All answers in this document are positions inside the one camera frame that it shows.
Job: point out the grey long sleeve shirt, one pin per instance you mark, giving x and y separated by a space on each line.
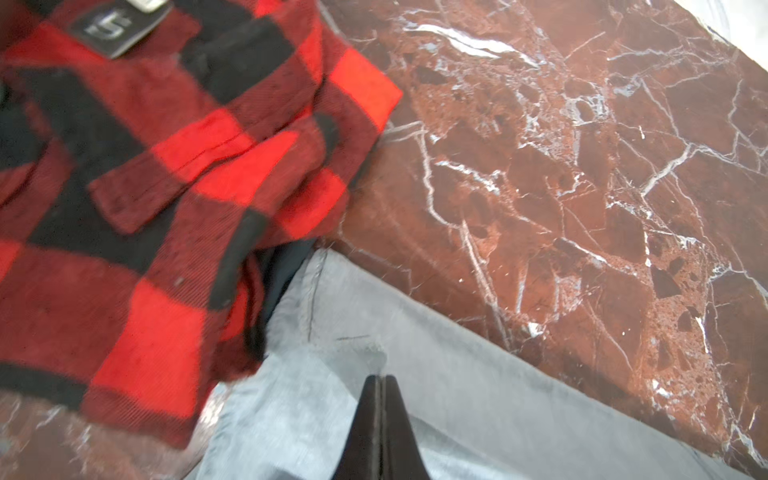
477 411

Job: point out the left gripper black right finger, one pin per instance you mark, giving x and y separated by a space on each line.
401 458

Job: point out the red black plaid folded shirt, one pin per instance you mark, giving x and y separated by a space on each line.
163 175

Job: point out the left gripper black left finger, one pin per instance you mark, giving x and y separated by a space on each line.
361 456

